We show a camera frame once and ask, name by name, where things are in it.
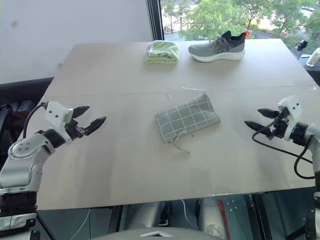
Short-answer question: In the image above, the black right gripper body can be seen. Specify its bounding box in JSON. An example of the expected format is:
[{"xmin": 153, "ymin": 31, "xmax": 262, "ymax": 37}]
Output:
[{"xmin": 264, "ymin": 111, "xmax": 292, "ymax": 140}]

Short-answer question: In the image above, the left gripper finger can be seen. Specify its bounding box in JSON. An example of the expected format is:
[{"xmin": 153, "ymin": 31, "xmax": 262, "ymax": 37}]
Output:
[
  {"xmin": 72, "ymin": 105, "xmax": 91, "ymax": 119},
  {"xmin": 83, "ymin": 116, "xmax": 108, "ymax": 136}
]

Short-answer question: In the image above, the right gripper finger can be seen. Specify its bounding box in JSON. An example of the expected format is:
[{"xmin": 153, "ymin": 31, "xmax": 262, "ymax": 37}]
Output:
[
  {"xmin": 257, "ymin": 108, "xmax": 280, "ymax": 119},
  {"xmin": 244, "ymin": 120, "xmax": 270, "ymax": 134}
]

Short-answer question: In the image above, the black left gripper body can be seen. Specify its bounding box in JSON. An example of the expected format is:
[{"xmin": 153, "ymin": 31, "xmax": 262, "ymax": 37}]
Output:
[{"xmin": 65, "ymin": 116, "xmax": 89, "ymax": 141}]

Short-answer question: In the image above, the grey checked cloth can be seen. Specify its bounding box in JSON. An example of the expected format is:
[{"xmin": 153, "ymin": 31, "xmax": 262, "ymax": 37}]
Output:
[{"xmin": 154, "ymin": 92, "xmax": 222, "ymax": 154}]

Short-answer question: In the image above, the red and black equipment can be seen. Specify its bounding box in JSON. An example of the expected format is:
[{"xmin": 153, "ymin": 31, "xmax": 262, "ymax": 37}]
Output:
[{"xmin": 9, "ymin": 100, "xmax": 41, "ymax": 120}]

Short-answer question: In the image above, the white plastic bottle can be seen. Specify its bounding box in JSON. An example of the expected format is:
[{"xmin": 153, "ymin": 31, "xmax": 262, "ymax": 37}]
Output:
[{"xmin": 306, "ymin": 47, "xmax": 320, "ymax": 67}]

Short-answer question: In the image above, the small black device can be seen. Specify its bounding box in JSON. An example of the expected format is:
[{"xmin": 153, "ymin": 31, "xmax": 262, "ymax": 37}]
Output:
[{"xmin": 296, "ymin": 39, "xmax": 310, "ymax": 52}]

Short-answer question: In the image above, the grey sneaker with white sole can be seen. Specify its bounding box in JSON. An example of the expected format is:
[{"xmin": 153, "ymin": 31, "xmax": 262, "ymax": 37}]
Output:
[{"xmin": 187, "ymin": 30, "xmax": 247, "ymax": 63}]

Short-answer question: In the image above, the black table leg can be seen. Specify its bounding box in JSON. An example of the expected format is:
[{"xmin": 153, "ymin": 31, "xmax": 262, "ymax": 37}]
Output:
[{"xmin": 111, "ymin": 204, "xmax": 124, "ymax": 231}]

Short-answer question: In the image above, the folded light green towel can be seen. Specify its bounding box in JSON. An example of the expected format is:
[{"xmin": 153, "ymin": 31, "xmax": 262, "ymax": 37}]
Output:
[{"xmin": 144, "ymin": 39, "xmax": 180, "ymax": 66}]

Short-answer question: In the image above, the silver robot leg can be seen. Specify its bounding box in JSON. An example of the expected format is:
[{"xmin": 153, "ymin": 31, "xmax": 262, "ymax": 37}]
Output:
[{"xmin": 196, "ymin": 197, "xmax": 227, "ymax": 238}]

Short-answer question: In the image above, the dark rounded robot torso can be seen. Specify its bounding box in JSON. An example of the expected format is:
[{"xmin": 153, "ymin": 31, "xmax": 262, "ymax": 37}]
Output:
[{"xmin": 93, "ymin": 225, "xmax": 227, "ymax": 240}]

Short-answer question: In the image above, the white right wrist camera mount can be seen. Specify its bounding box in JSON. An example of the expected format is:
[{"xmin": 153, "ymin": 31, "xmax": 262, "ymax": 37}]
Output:
[{"xmin": 277, "ymin": 95, "xmax": 301, "ymax": 142}]

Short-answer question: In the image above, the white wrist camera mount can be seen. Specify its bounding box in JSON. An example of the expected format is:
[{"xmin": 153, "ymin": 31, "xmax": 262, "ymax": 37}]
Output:
[
  {"xmin": 44, "ymin": 101, "xmax": 76, "ymax": 145},
  {"xmin": 277, "ymin": 95, "xmax": 301, "ymax": 142}
]

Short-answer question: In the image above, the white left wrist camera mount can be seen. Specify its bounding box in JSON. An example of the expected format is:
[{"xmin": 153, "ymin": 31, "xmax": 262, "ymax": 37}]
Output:
[{"xmin": 44, "ymin": 101, "xmax": 76, "ymax": 145}]

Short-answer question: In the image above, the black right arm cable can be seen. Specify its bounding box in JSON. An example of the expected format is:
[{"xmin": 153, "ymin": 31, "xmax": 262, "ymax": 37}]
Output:
[{"xmin": 251, "ymin": 120, "xmax": 317, "ymax": 180}]

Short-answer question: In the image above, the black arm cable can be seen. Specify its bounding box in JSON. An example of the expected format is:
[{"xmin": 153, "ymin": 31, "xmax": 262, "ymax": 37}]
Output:
[
  {"xmin": 22, "ymin": 101, "xmax": 49, "ymax": 139},
  {"xmin": 251, "ymin": 120, "xmax": 317, "ymax": 180}
]

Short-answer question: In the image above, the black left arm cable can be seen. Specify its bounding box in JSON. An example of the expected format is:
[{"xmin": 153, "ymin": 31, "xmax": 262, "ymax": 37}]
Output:
[{"xmin": 22, "ymin": 101, "xmax": 49, "ymax": 139}]

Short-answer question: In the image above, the thin white string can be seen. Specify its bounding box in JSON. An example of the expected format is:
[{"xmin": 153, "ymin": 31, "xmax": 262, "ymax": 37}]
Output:
[{"xmin": 180, "ymin": 85, "xmax": 209, "ymax": 92}]

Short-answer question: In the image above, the red strap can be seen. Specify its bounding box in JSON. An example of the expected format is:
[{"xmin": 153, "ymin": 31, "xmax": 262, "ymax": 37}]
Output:
[{"xmin": 216, "ymin": 199, "xmax": 232, "ymax": 240}]

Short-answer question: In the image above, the thin white cable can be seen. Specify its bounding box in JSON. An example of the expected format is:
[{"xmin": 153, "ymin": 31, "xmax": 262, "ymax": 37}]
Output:
[{"xmin": 180, "ymin": 199, "xmax": 199, "ymax": 227}]

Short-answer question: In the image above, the black window frame post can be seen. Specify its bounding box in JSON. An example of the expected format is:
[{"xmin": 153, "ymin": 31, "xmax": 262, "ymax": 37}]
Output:
[{"xmin": 149, "ymin": 0, "xmax": 166, "ymax": 42}]

